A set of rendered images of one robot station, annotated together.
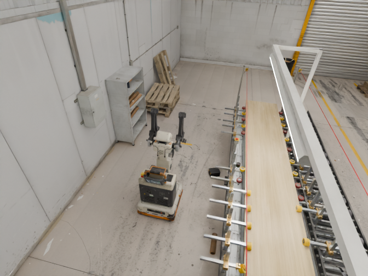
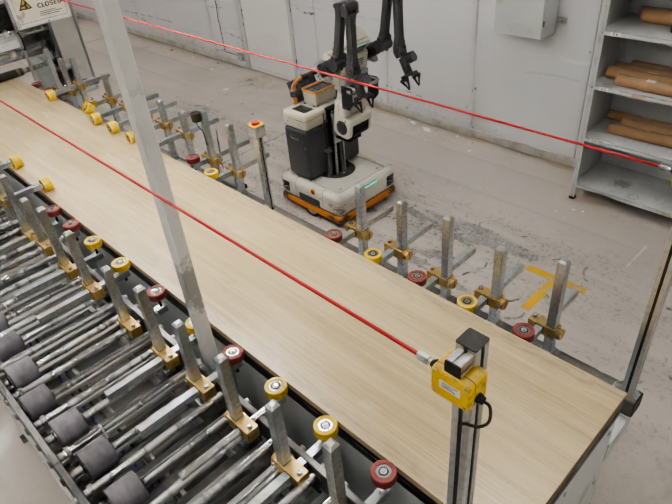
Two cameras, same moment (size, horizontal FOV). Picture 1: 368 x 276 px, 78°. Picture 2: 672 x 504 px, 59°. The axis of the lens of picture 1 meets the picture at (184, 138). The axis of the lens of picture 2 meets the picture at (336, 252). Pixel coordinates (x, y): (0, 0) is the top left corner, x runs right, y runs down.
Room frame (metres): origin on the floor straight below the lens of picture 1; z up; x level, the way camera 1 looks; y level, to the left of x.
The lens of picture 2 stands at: (4.89, -2.94, 2.49)
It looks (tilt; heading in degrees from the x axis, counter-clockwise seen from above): 36 degrees down; 127
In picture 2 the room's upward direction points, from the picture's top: 6 degrees counter-clockwise
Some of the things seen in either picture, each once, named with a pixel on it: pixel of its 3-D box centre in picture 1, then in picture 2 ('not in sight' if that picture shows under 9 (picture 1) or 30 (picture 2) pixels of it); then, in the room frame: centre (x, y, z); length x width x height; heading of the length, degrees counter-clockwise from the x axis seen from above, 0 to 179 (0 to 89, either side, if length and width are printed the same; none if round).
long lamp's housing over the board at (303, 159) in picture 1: (284, 87); not in sight; (2.29, -1.06, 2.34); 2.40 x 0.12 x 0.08; 169
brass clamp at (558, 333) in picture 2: not in sight; (546, 327); (4.53, -1.16, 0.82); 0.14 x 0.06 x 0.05; 169
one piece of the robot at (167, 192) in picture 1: (158, 184); (325, 129); (2.40, 0.37, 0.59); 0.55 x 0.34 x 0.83; 79
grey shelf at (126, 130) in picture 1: (129, 105); (667, 105); (4.54, 1.28, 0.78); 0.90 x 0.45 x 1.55; 169
